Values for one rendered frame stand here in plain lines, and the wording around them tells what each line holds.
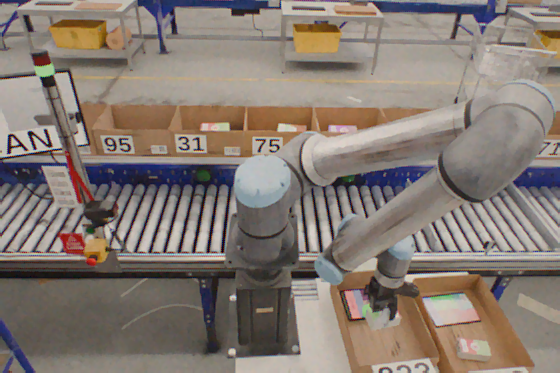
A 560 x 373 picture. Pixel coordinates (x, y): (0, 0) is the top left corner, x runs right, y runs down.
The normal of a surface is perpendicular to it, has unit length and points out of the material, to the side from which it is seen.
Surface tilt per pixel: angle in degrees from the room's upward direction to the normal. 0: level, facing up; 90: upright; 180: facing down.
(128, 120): 89
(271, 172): 9
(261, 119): 90
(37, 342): 0
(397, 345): 1
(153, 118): 89
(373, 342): 2
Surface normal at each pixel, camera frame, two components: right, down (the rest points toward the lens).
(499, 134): -0.40, -0.34
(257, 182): -0.04, -0.72
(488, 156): -0.41, -0.03
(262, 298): 0.07, 0.58
